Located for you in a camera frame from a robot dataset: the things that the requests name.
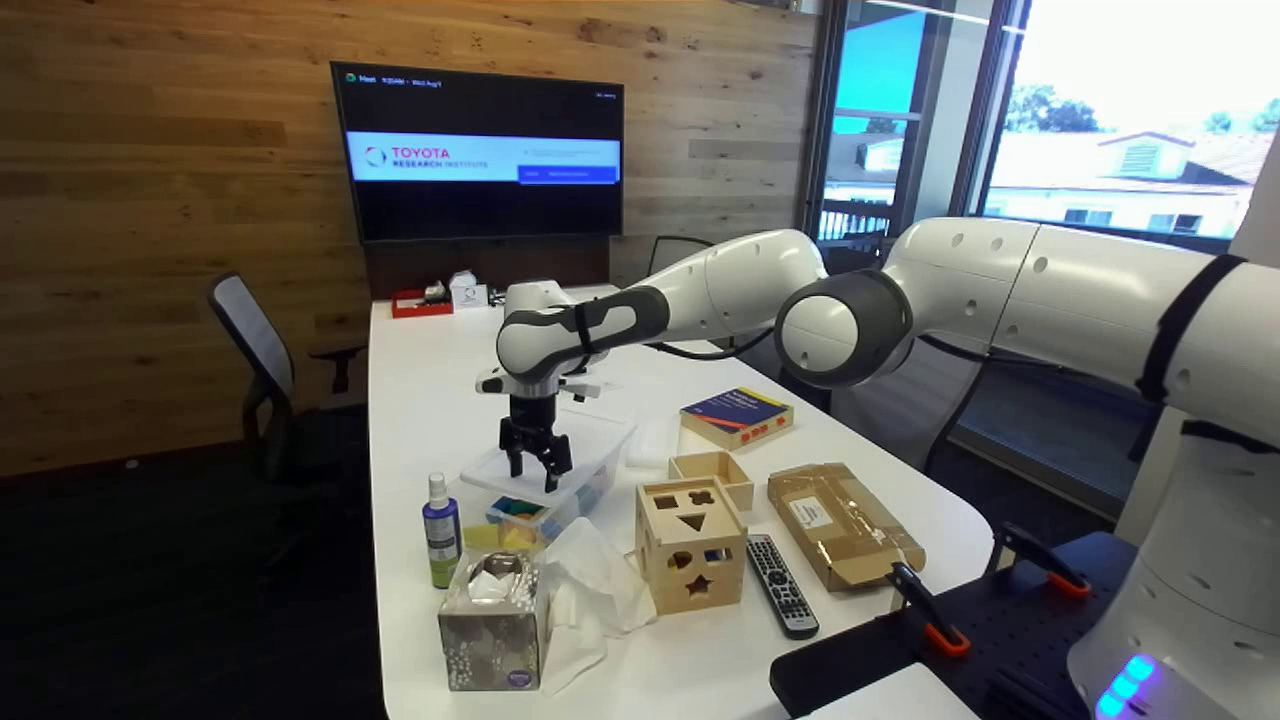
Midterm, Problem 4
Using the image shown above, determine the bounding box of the white stand panel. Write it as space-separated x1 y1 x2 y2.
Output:
797 661 984 720

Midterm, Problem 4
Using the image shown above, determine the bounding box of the clear plastic lunchbox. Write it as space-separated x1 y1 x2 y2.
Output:
464 452 635 548

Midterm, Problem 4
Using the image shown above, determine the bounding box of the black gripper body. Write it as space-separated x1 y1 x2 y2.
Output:
499 392 577 457

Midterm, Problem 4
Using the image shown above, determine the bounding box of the black tv remote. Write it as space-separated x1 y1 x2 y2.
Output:
739 531 822 645

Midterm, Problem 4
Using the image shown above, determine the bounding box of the black mounting plate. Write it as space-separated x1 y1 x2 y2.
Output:
767 573 1137 720

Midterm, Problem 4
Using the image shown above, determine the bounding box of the yellow sponge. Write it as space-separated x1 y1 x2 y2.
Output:
458 520 539 559

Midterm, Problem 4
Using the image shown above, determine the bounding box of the wall mounted tv screen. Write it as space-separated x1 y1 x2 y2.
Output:
326 60 626 247

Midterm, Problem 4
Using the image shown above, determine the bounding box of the white crumpled tissue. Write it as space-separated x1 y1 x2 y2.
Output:
532 517 658 693

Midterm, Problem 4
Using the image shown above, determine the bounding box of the grey tissue box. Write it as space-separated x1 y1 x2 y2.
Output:
430 552 551 697

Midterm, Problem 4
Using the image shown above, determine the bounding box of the flat open cardboard box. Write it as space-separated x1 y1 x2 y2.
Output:
764 461 929 597

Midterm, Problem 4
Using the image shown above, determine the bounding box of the dark wooden tv console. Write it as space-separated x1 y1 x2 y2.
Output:
365 235 617 301

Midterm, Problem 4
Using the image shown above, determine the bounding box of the wooden shape sorter cube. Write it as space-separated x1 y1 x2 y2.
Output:
630 475 752 616

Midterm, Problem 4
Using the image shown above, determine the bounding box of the grey mesh office chair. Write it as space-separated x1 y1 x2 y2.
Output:
645 230 718 274
209 273 372 488
832 336 998 470

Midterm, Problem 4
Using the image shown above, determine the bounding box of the red flat object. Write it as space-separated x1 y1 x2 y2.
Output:
386 291 455 324

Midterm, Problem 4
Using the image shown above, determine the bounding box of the small open wooden box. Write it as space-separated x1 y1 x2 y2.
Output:
662 452 754 520

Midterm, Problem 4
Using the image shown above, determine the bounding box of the blue spray bottle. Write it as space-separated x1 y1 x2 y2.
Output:
420 470 464 591

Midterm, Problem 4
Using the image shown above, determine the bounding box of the blue chair seat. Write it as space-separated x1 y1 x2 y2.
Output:
1050 528 1139 601

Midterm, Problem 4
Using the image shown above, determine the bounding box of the black clamp with orange handle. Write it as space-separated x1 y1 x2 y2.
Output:
992 525 1096 606
887 559 975 662

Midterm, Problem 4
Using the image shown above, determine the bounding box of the white lunchbox lid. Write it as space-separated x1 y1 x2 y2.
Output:
455 410 641 500

